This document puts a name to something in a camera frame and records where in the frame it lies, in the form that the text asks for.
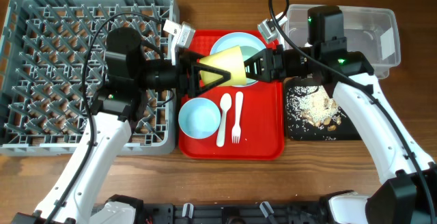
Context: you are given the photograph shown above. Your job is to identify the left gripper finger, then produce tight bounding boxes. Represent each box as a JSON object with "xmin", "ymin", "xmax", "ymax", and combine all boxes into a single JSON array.
[
  {"xmin": 191, "ymin": 63, "xmax": 230, "ymax": 94},
  {"xmin": 186, "ymin": 50, "xmax": 205, "ymax": 64}
]

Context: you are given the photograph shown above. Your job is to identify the yellow plastic cup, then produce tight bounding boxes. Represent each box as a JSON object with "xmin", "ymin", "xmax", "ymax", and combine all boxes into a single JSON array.
[{"xmin": 199, "ymin": 46, "xmax": 246, "ymax": 87}]

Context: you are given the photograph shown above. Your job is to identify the green bowl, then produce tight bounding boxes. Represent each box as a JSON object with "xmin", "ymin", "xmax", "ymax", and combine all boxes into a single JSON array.
[{"xmin": 240, "ymin": 46, "xmax": 266, "ymax": 86}]

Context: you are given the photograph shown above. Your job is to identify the light blue plate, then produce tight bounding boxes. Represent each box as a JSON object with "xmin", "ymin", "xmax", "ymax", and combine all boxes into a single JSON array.
[{"xmin": 209, "ymin": 31, "xmax": 268, "ymax": 88}]

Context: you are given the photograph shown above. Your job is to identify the white plastic fork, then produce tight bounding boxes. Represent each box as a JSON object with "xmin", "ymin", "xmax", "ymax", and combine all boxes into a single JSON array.
[{"xmin": 231, "ymin": 92, "xmax": 244, "ymax": 143}]

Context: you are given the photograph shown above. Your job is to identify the white plastic spoon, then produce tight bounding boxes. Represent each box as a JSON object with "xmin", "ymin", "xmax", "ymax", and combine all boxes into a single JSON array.
[{"xmin": 216, "ymin": 93, "xmax": 232, "ymax": 148}]

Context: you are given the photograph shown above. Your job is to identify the light blue saucer bowl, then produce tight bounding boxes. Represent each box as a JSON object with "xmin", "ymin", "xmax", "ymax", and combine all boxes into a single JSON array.
[{"xmin": 178, "ymin": 98, "xmax": 221, "ymax": 139}]

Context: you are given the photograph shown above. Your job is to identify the rice and food scraps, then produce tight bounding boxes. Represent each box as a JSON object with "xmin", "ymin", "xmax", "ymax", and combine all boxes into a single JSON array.
[{"xmin": 285, "ymin": 86, "xmax": 341, "ymax": 140}]

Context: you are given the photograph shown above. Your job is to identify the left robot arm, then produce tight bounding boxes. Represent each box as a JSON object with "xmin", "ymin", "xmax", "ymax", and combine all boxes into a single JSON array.
[{"xmin": 12, "ymin": 27, "xmax": 234, "ymax": 223}]

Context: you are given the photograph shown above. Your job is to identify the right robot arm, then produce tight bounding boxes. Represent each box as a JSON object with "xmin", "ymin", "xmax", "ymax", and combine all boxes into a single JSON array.
[{"xmin": 245, "ymin": 5, "xmax": 436, "ymax": 223}]

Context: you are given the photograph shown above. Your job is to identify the black waste tray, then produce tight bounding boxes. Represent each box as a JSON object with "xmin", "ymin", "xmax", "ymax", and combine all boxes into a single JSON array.
[{"xmin": 284, "ymin": 78, "xmax": 361, "ymax": 141}]

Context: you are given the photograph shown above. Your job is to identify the grey dishwasher rack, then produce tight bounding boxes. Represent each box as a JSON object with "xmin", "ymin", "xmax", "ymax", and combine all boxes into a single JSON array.
[{"xmin": 1, "ymin": 0, "xmax": 180, "ymax": 156}]

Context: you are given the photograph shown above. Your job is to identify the red plastic tray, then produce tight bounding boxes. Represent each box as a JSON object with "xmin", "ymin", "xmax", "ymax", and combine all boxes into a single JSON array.
[{"xmin": 178, "ymin": 29, "xmax": 285, "ymax": 161}]

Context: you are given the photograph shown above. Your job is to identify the clear plastic bin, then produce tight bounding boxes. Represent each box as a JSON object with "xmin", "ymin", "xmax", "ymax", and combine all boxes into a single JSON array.
[{"xmin": 283, "ymin": 4, "xmax": 401, "ymax": 79}]

